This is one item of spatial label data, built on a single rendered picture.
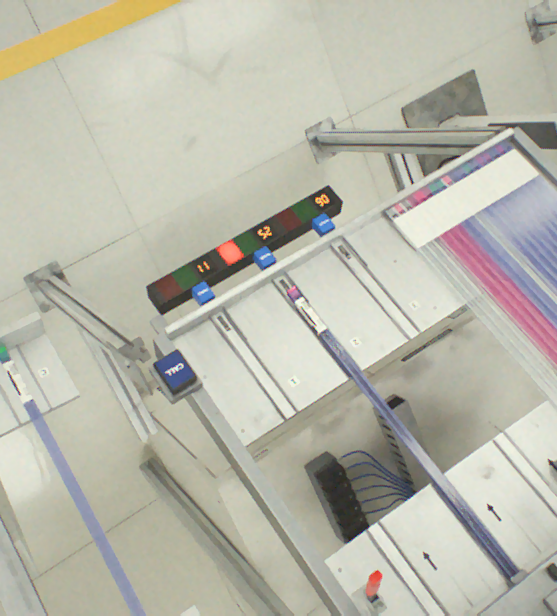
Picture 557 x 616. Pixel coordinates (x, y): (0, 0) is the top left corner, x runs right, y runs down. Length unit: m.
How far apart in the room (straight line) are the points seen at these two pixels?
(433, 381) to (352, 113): 0.81
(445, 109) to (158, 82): 0.77
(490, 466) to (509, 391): 0.52
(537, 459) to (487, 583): 0.18
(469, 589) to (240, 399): 0.38
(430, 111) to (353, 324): 1.11
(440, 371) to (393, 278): 0.35
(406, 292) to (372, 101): 0.97
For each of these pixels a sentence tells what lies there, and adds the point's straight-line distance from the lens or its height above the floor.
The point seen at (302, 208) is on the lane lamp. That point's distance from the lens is 1.35.
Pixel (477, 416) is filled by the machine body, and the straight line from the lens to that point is 1.67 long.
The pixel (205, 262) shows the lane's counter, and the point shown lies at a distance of 1.29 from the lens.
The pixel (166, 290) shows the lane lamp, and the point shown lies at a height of 0.66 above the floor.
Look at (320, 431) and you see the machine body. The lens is 1.49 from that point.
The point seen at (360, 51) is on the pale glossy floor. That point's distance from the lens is 2.16.
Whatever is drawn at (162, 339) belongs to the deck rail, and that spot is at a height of 0.73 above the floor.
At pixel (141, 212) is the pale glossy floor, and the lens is 1.93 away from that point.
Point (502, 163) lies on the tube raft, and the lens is 1.44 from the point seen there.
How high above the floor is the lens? 1.85
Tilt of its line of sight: 62 degrees down
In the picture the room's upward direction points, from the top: 112 degrees clockwise
